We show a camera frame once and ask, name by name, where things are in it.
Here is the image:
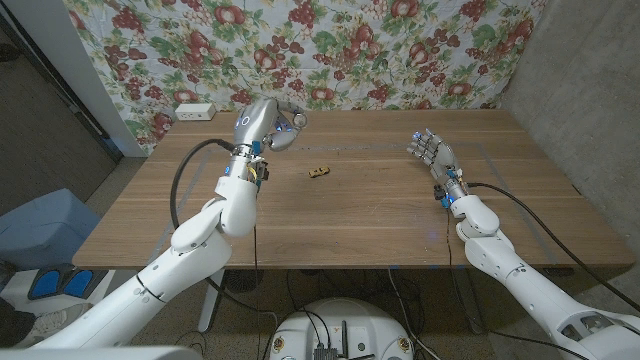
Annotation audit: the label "white robot torso rim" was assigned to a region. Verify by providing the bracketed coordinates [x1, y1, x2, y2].
[0, 345, 204, 360]

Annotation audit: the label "white table leg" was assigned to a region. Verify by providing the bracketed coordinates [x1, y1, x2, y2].
[197, 269, 226, 334]

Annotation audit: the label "grey floor cable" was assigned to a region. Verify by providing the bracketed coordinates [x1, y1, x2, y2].
[387, 267, 444, 360]

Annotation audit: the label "blue-grey plastic bin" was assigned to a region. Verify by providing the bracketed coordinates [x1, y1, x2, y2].
[0, 187, 102, 271]

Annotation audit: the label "dark grey table leg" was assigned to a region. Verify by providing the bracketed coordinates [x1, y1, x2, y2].
[452, 268, 485, 335]

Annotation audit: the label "white pedal unit blue pads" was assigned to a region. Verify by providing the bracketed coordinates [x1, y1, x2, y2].
[0, 264, 116, 321]

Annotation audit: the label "white robot torso base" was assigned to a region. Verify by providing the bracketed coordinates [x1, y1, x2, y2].
[268, 297, 415, 360]

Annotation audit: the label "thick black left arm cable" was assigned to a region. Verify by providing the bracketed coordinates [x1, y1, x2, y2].
[168, 138, 279, 326]

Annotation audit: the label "thin black left wrist cable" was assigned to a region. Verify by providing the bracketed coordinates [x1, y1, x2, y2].
[251, 187, 264, 360]

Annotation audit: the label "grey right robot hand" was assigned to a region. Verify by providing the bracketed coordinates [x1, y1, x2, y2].
[406, 128, 459, 180]

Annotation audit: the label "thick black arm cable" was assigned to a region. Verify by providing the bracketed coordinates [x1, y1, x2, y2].
[467, 182, 640, 311]
[168, 138, 279, 326]

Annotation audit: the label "person's dark trouser leg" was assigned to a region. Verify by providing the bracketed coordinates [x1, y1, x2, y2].
[0, 297, 36, 347]

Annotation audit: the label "fruit print backdrop cloth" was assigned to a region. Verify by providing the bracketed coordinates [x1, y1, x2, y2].
[62, 0, 549, 154]

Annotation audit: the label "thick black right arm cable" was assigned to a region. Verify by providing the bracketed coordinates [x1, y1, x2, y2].
[467, 182, 640, 311]

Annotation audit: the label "white power strip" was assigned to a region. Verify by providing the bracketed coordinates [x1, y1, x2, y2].
[174, 102, 217, 122]

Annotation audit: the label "round black floor object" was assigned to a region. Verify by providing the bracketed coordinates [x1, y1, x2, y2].
[223, 269, 265, 294]

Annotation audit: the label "person's grey-white sneaker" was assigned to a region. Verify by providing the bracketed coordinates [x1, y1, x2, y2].
[27, 302, 94, 346]

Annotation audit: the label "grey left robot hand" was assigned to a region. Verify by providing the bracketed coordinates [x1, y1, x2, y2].
[232, 98, 304, 154]

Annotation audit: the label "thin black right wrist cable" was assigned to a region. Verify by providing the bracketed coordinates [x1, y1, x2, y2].
[444, 209, 501, 336]

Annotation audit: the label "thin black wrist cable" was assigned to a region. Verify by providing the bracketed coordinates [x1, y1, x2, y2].
[444, 209, 501, 336]
[251, 187, 264, 360]

